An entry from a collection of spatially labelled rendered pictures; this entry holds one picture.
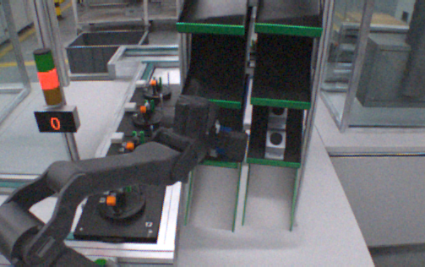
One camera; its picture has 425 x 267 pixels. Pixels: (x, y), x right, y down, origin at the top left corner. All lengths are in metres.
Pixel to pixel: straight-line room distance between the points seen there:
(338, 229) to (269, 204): 0.31
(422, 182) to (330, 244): 0.88
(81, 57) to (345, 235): 2.39
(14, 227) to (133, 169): 0.18
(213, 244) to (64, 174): 0.73
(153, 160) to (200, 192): 0.45
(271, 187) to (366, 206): 0.98
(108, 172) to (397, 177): 1.53
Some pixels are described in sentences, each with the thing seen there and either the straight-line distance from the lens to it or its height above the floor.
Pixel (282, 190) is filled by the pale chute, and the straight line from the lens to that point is 0.97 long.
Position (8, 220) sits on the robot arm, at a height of 1.43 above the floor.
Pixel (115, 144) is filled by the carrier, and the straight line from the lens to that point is 1.34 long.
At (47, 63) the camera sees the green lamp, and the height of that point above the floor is 1.38.
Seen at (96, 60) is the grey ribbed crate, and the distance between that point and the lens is 2.92.
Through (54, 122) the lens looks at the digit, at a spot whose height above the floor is 1.20.
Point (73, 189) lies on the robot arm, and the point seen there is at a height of 1.44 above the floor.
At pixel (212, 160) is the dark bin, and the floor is 1.21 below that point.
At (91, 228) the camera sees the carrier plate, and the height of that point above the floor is 0.97.
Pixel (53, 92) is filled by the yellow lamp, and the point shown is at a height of 1.30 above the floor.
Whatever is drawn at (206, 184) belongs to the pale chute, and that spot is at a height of 1.07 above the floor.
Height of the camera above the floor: 1.70
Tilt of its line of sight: 33 degrees down
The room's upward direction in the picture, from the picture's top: straight up
